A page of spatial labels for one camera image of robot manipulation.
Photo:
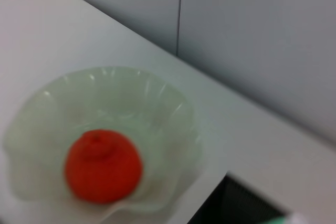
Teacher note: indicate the red-orange knobbly orange fruit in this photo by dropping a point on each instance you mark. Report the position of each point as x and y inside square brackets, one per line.
[102, 166]

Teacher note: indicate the translucent green wavy fruit bowl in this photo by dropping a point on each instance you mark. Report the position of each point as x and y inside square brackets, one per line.
[118, 98]

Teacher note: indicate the black mesh pen holder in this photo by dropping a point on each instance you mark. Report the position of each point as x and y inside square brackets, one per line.
[236, 203]

